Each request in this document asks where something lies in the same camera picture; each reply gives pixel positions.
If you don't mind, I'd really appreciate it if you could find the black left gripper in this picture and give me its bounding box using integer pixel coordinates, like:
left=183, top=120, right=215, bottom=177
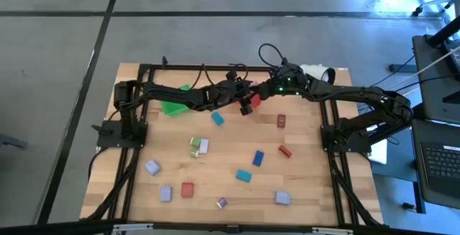
left=206, top=79, right=254, bottom=116

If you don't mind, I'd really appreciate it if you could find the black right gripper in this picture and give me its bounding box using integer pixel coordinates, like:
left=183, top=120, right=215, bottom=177
left=255, top=61, right=310, bottom=101

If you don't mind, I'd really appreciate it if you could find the dark blue rectangular block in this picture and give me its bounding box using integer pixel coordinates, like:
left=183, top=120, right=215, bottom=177
left=252, top=149, right=265, bottom=167

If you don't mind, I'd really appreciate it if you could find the plain red block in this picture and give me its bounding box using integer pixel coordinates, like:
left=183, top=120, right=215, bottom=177
left=277, top=144, right=293, bottom=159

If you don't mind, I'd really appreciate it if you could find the lavender blue wall charger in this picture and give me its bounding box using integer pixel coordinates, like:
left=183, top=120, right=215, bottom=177
left=144, top=160, right=162, bottom=177
left=275, top=190, right=293, bottom=206
left=159, top=183, right=173, bottom=203

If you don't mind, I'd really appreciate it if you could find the red wall charger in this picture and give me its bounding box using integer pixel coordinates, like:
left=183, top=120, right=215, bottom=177
left=180, top=180, right=195, bottom=198

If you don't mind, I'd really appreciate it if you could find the red plastic basket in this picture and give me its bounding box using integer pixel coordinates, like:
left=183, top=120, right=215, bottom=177
left=235, top=93, right=262, bottom=109

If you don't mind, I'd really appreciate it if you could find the green plastic basket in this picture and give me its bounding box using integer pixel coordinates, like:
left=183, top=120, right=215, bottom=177
left=160, top=83, right=191, bottom=117

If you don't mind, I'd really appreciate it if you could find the white paper sheet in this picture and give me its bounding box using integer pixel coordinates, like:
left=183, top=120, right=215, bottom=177
left=368, top=125, right=388, bottom=165

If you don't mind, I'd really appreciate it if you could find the black side table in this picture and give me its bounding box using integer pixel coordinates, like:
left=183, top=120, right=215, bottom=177
left=412, top=33, right=460, bottom=124

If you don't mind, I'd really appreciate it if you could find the black laptop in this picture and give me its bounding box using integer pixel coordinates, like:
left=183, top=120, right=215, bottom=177
left=410, top=118, right=460, bottom=210

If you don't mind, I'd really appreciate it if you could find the grey chair leg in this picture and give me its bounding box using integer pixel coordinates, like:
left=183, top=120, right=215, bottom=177
left=0, top=133, right=29, bottom=150

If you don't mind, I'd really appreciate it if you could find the right gripper's black cable loop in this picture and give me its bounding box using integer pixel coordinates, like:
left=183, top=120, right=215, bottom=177
left=257, top=42, right=287, bottom=71

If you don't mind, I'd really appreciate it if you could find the black aluminium table frame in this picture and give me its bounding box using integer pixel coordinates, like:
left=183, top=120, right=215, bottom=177
left=81, top=55, right=385, bottom=229

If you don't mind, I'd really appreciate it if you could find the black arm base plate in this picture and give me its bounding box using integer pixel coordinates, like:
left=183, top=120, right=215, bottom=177
left=321, top=123, right=372, bottom=154
left=96, top=119, right=148, bottom=149

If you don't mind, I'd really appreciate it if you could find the white cable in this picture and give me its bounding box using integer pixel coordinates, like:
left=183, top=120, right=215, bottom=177
left=395, top=46, right=460, bottom=92

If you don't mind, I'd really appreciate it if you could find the black rail with silver brackets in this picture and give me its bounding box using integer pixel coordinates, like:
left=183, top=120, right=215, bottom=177
left=0, top=218, right=460, bottom=235

